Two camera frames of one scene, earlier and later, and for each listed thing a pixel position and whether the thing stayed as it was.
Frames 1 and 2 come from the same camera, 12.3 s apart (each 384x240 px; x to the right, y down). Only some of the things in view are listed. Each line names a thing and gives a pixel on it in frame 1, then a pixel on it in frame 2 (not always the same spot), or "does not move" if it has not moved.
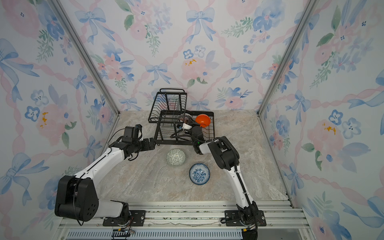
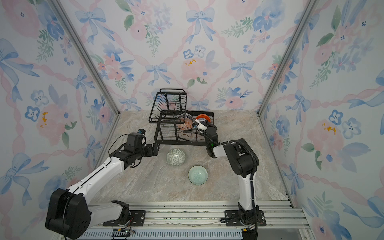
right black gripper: (196, 125) -> (210, 127)
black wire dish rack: (175, 124) does not move
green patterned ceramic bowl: (175, 157) does not move
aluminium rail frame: (281, 221) does not move
